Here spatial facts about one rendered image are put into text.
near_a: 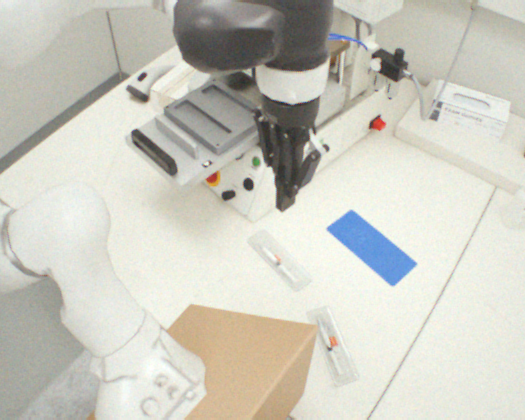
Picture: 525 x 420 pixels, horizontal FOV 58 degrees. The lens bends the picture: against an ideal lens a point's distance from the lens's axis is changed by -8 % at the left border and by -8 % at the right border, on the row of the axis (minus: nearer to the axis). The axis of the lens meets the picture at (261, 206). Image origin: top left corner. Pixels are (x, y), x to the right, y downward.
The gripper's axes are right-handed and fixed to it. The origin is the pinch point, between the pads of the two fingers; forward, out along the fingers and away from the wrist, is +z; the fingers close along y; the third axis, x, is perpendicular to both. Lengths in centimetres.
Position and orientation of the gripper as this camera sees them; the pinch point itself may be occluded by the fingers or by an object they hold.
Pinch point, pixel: (286, 191)
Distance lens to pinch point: 79.3
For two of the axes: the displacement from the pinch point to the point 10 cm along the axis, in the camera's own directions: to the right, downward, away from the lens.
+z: 0.0, 6.3, 7.8
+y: 6.8, 5.7, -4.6
